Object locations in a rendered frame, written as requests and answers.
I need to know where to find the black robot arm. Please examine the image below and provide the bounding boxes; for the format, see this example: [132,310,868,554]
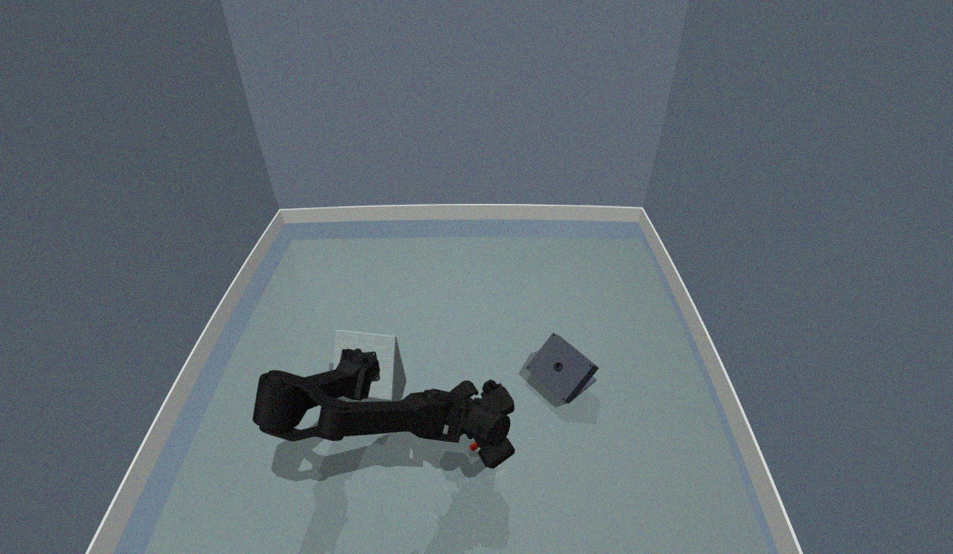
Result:
[252,349,515,447]

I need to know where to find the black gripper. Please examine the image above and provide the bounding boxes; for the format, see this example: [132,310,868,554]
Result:
[450,380,515,469]

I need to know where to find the dark grey flat panel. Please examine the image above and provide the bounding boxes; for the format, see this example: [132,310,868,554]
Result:
[526,333,599,404]

